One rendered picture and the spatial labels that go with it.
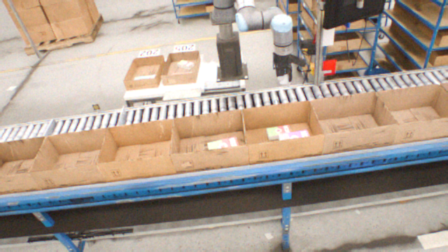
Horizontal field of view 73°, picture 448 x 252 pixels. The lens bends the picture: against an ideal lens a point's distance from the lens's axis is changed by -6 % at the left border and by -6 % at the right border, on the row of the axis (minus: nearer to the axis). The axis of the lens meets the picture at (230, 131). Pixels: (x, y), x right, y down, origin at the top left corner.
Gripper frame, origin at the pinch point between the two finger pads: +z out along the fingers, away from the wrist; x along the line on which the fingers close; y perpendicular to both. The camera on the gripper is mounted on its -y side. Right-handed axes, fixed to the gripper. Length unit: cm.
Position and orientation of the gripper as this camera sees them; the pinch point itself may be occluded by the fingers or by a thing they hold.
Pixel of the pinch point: (289, 84)
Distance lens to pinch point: 169.8
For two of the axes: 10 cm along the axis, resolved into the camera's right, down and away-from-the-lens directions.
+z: 1.5, 7.1, 6.9
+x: 1.4, 6.7, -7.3
